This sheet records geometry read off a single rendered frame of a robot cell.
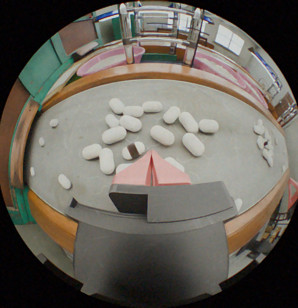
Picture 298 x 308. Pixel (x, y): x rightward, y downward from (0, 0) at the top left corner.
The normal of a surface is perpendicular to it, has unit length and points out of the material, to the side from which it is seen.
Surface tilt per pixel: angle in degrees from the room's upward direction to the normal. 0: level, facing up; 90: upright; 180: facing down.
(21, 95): 90
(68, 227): 45
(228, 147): 0
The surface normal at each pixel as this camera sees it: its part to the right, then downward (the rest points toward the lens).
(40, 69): 1.00, 0.00
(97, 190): 0.00, -0.23
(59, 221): 0.00, -0.85
